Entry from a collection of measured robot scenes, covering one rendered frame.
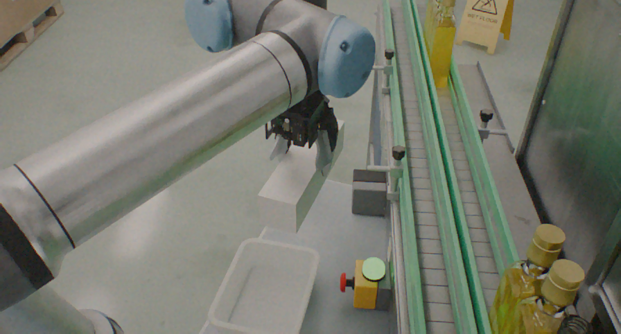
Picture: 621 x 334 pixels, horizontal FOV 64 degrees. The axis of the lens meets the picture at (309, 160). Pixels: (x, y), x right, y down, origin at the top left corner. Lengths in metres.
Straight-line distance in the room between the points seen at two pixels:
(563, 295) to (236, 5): 0.49
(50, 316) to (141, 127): 0.31
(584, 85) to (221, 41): 0.68
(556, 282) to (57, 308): 0.57
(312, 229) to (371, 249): 0.15
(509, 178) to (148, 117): 0.95
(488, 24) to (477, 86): 2.38
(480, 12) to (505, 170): 2.78
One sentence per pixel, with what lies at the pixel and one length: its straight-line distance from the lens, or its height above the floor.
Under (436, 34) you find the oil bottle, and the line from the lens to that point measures 1.46.
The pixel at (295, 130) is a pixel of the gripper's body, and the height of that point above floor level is 1.21.
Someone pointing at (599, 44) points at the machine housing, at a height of 1.25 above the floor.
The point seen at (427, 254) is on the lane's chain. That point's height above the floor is 0.88.
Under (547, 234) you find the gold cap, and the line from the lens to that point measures 0.68.
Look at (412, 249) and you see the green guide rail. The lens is 0.89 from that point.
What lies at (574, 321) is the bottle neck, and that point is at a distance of 0.64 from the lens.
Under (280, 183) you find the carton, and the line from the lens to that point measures 0.77.
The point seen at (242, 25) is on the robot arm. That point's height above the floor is 1.40.
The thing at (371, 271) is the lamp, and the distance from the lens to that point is 1.00.
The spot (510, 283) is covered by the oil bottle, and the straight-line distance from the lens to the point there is 0.74.
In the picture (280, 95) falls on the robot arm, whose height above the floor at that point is 1.38.
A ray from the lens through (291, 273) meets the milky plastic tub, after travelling 1.11.
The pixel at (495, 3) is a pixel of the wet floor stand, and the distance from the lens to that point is 3.92.
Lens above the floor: 1.60
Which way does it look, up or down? 37 degrees down
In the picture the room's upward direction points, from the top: straight up
